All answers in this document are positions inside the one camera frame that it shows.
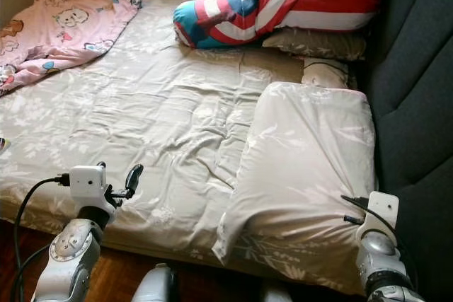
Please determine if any large plain beige pillow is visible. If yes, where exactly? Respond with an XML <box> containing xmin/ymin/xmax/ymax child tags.
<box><xmin>212</xmin><ymin>81</ymin><xmax>377</xmax><ymax>269</ymax></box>

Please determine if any pink cartoon bear blanket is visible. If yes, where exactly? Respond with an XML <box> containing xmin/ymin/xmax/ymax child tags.
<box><xmin>0</xmin><ymin>0</ymin><xmax>144</xmax><ymax>96</ymax></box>

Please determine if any bed with beige floral sheet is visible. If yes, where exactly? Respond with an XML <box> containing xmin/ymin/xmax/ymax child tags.
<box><xmin>0</xmin><ymin>0</ymin><xmax>376</xmax><ymax>296</ymax></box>

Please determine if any silver right robot leg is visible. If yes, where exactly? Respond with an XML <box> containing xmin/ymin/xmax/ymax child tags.
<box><xmin>262</xmin><ymin>286</ymin><xmax>291</xmax><ymax>302</ymax></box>

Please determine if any beige rolled cloth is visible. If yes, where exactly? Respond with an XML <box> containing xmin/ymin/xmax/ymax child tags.
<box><xmin>301</xmin><ymin>58</ymin><xmax>351</xmax><ymax>91</ymax></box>

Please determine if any dark grey upholstered headboard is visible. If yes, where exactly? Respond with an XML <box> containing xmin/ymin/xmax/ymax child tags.
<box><xmin>354</xmin><ymin>0</ymin><xmax>453</xmax><ymax>302</ymax></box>

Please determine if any beige floral pillow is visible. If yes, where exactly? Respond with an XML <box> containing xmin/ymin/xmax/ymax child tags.
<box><xmin>262</xmin><ymin>28</ymin><xmax>369</xmax><ymax>62</ymax></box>

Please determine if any red white blue striped pillow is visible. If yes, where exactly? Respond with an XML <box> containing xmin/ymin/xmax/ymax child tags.
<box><xmin>173</xmin><ymin>0</ymin><xmax>383</xmax><ymax>50</ymax></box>

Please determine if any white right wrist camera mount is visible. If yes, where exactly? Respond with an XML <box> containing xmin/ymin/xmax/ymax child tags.
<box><xmin>368</xmin><ymin>191</ymin><xmax>400</xmax><ymax>236</ymax></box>

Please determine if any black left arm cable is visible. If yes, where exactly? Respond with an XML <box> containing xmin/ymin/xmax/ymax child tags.
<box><xmin>11</xmin><ymin>173</ymin><xmax>71</xmax><ymax>302</ymax></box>

